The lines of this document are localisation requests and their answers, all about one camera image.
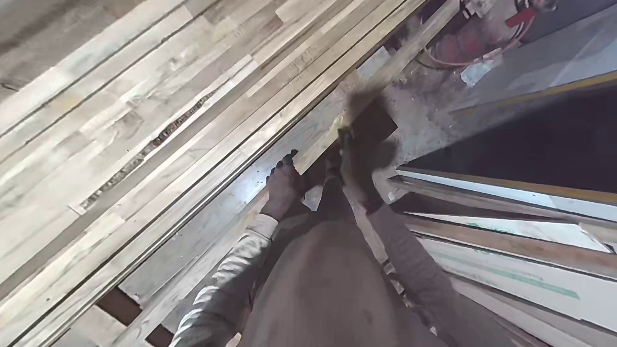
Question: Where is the reddish brown wooden plank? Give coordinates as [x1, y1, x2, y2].
[399, 214, 617, 280]

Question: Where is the long narrow wooden beam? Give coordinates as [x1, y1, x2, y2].
[373, 0, 462, 92]

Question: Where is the small white green-printed board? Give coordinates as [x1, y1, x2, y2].
[419, 212, 612, 254]

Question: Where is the person's left hand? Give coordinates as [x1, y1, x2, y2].
[261, 149, 305, 221]

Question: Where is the person's left forearm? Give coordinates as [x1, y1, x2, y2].
[170, 213, 279, 347]

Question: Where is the grey panel with yellow edge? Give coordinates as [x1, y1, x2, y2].
[451, 5, 617, 115]

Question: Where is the thin red hose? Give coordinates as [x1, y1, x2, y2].
[424, 17, 536, 67]

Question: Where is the dark panel with yellow edge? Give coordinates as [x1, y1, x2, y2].
[396, 79, 617, 205]

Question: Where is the crumpled white plastic bag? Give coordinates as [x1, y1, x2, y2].
[460, 47, 503, 88]

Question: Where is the grey brown wooden plank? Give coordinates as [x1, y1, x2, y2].
[389, 175, 617, 230]

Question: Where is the long white green-striped board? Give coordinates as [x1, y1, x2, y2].
[416, 234, 617, 329]

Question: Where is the long grey metal workbench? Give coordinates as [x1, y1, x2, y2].
[118, 87, 353, 303]

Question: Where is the short light wooden strip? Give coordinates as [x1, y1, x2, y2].
[293, 113, 345, 175]

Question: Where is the person's right forearm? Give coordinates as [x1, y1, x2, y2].
[367, 202, 459, 347]

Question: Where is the red cylindrical tank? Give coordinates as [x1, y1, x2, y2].
[428, 26, 502, 65]

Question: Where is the stack of light wooden planks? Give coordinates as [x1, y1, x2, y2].
[0, 0, 429, 347]

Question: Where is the person's body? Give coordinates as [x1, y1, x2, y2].
[239, 212, 437, 347]

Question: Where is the person's right hand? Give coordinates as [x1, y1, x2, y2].
[337, 126, 385, 214]

